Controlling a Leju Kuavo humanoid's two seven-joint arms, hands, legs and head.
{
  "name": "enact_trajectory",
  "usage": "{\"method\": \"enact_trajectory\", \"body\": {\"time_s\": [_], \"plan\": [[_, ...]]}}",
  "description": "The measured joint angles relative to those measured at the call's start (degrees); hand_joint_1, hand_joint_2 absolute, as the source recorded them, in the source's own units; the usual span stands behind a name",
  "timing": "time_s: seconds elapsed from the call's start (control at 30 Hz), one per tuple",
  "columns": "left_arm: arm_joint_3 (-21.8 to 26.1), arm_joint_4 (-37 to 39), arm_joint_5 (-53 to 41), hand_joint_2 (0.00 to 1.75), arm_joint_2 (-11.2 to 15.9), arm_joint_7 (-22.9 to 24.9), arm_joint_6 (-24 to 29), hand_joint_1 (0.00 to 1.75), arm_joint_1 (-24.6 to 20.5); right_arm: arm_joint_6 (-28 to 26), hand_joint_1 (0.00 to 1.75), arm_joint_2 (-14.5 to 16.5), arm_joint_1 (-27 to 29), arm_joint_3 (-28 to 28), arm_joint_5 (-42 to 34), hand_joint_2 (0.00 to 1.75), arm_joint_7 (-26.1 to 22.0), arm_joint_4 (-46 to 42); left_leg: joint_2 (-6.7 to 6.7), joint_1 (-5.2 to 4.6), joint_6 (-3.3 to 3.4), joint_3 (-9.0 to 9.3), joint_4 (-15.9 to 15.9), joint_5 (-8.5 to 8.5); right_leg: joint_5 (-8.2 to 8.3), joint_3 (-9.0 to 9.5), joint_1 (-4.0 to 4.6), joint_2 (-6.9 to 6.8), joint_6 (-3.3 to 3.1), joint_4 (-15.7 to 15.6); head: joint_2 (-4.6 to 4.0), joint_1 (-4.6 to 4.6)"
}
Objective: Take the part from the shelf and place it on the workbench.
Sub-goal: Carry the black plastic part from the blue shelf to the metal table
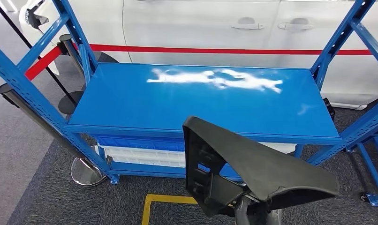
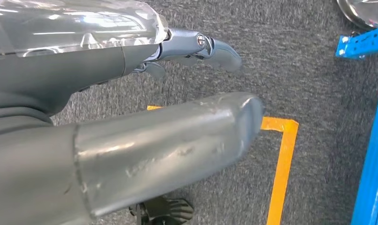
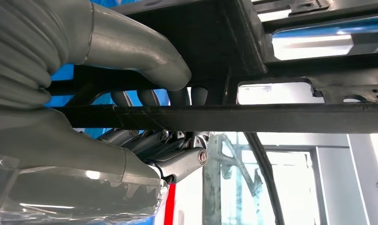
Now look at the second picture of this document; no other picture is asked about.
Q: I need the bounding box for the blue metal shelf rack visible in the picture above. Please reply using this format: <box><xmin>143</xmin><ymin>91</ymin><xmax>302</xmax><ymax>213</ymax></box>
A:
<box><xmin>335</xmin><ymin>25</ymin><xmax>378</xmax><ymax>225</ymax></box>

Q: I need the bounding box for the yellow floor tape square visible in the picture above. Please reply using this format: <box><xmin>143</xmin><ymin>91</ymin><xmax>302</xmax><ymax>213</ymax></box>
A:
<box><xmin>146</xmin><ymin>105</ymin><xmax>300</xmax><ymax>225</ymax></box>

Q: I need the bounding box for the stanchion with chrome base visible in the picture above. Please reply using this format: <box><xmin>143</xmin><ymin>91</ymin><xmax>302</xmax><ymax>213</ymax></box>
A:
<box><xmin>336</xmin><ymin>0</ymin><xmax>378</xmax><ymax>32</ymax></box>

